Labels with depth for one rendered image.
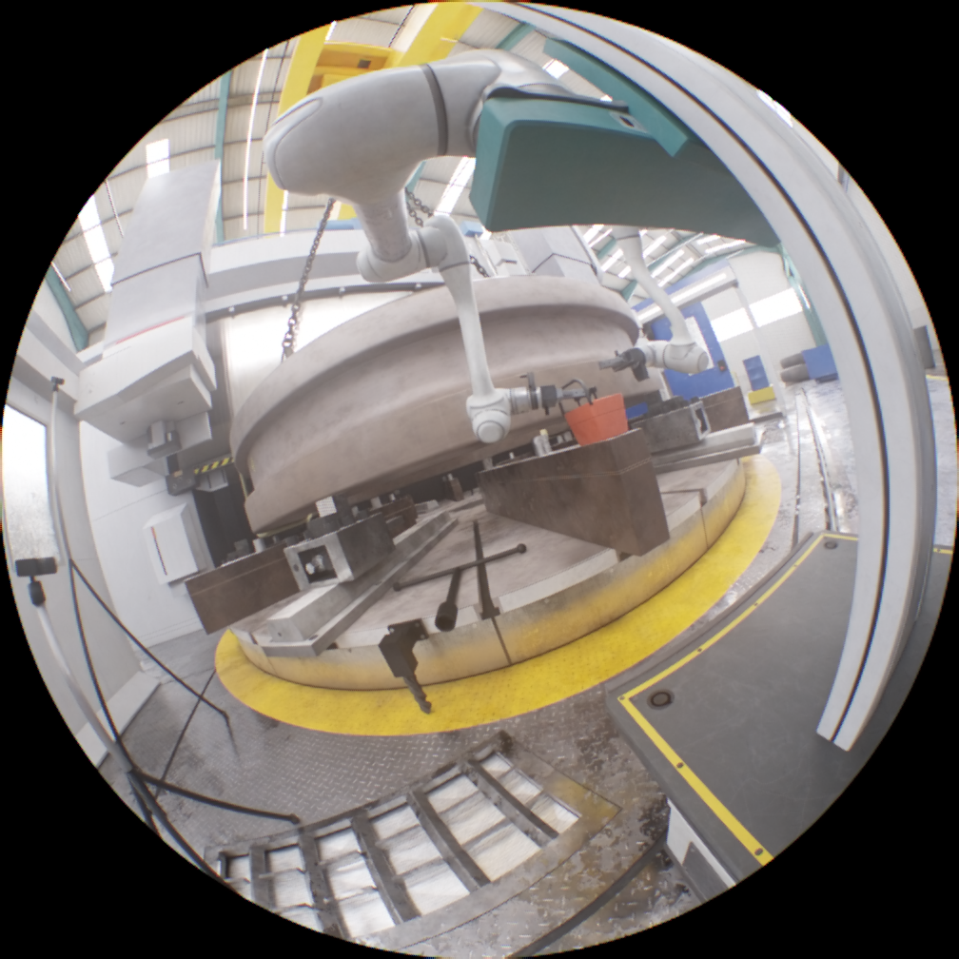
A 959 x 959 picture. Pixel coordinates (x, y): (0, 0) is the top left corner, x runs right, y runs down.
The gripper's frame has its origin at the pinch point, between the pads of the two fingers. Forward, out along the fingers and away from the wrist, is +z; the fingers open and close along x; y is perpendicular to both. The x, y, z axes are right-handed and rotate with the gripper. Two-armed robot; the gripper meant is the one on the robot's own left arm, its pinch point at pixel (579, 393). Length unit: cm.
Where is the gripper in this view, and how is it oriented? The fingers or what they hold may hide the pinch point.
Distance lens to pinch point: 110.9
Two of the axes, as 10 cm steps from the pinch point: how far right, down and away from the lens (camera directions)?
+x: -1.8, 0.2, -9.8
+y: 1.2, 9.9, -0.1
